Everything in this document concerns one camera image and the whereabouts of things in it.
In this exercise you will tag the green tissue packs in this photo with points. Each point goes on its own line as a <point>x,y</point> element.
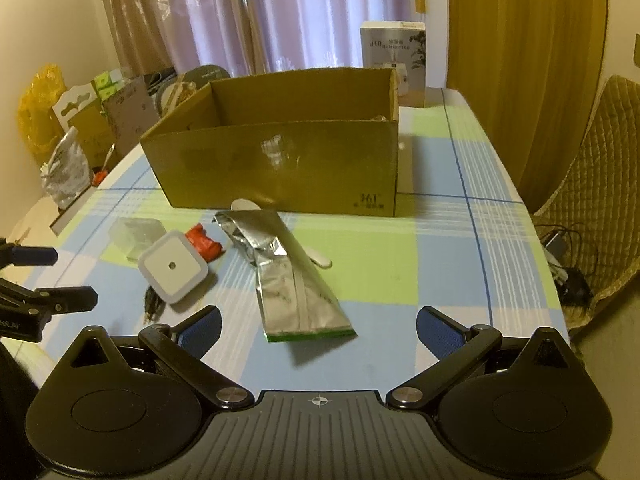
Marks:
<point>108,83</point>

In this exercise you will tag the white square night light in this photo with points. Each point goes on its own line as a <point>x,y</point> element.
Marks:
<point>172,267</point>

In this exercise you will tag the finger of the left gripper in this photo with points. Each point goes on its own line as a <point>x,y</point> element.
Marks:
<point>55,299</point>
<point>12,254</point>

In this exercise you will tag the large brown cardboard box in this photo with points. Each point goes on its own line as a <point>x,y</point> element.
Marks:
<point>321,141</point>

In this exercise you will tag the crumpled silver plastic bag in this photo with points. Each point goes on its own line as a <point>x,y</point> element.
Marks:
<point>67,174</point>

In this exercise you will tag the yellow plastic bag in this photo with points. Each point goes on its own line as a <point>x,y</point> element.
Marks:
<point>36,121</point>

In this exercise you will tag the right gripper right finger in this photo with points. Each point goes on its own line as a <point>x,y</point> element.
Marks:
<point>460,352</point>

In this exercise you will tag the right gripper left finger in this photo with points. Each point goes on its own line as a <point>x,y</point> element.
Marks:
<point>181,348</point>

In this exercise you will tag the wall power socket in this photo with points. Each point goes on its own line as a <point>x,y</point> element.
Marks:
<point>637,50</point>

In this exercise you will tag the clear plastic case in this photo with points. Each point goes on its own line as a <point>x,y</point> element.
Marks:
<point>132,236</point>

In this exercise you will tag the brown cardboard carton stack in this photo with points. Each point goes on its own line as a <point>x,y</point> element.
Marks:
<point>113,126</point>

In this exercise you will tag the silver foil pouch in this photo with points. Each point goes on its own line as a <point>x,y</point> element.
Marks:
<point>294,301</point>

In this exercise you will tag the purple sheer curtain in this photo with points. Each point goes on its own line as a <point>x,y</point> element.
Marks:
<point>244,37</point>

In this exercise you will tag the dark oval noodle bowl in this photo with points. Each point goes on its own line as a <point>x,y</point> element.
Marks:
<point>177,89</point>

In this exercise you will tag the white humidifier box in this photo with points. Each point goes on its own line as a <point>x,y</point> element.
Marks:
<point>399,45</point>

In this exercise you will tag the red snack packet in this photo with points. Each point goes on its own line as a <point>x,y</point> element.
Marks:
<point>208,248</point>

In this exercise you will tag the checked tablecloth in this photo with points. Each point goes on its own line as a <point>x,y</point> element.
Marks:
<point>461,241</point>

